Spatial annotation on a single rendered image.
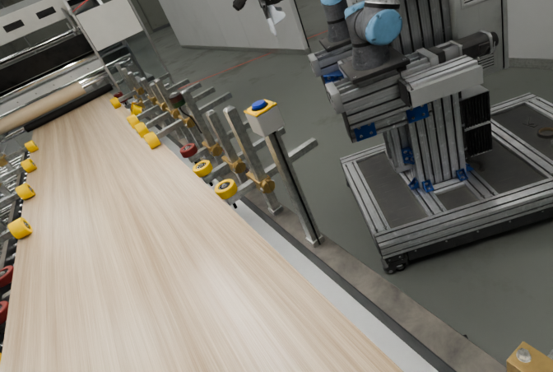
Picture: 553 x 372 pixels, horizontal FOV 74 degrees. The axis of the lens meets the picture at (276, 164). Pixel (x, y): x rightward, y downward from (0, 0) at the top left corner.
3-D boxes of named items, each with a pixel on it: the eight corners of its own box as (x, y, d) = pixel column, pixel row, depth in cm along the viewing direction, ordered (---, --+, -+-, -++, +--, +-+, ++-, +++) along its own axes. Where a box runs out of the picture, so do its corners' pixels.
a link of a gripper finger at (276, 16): (290, 26, 110) (280, -2, 111) (271, 33, 111) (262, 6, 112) (290, 30, 113) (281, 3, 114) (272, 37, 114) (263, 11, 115)
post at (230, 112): (278, 208, 147) (230, 103, 123) (283, 211, 144) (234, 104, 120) (271, 213, 146) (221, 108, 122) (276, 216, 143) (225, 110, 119)
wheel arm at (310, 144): (313, 145, 152) (311, 136, 150) (318, 146, 149) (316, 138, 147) (227, 204, 139) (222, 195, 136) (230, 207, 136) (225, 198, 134)
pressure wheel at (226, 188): (229, 202, 144) (216, 179, 138) (248, 198, 141) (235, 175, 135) (224, 216, 137) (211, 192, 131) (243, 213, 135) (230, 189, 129)
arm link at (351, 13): (374, 29, 145) (366, -7, 139) (389, 34, 134) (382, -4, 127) (346, 40, 146) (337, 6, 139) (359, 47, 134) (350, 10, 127)
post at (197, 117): (229, 172, 188) (185, 87, 164) (232, 174, 185) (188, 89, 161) (223, 175, 187) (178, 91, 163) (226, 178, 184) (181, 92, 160)
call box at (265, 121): (273, 122, 105) (263, 98, 101) (286, 127, 100) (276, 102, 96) (253, 134, 103) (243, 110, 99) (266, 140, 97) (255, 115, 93)
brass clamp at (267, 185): (261, 176, 147) (256, 165, 144) (278, 188, 136) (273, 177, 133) (248, 184, 145) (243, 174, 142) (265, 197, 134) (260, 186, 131)
